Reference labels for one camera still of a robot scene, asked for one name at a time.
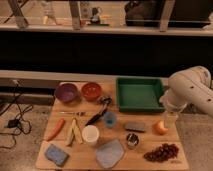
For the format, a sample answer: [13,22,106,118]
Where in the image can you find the yellow banana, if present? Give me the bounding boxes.
[65,119,83,146]

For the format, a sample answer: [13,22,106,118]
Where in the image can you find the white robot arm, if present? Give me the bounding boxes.
[160,66,213,128]

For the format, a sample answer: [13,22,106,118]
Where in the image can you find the small blue cup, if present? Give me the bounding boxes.
[102,112,117,128]

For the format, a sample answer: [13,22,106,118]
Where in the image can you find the white plastic cup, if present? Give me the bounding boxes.
[82,125,100,146]

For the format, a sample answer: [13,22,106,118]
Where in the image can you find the small metal cup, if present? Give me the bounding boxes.
[126,133,139,149]

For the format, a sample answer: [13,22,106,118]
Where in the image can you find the red bowl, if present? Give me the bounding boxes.
[81,82,102,101]

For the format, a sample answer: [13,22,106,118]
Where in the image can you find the green plastic tray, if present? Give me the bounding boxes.
[116,78,165,113]

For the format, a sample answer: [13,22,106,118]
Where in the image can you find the purple bowl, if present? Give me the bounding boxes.
[54,83,78,103]

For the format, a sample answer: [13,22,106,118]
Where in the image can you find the metal spoon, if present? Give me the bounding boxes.
[59,111,86,116]

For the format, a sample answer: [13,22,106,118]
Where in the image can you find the wooden board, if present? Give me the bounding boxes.
[36,82,189,171]

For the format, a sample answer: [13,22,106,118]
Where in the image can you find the grey sponge block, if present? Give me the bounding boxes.
[124,122,146,132]

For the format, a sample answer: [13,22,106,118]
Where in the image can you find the orange fruit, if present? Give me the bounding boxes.
[153,121,168,135]

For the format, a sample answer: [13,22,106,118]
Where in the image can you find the light blue cloth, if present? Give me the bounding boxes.
[96,139,125,169]

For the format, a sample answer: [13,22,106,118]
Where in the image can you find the blue sponge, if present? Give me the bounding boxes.
[45,144,69,167]

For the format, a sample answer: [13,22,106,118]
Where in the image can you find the dark red grapes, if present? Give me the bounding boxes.
[144,143,179,162]

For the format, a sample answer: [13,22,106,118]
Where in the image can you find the black cables on floor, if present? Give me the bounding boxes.
[0,79,34,150]

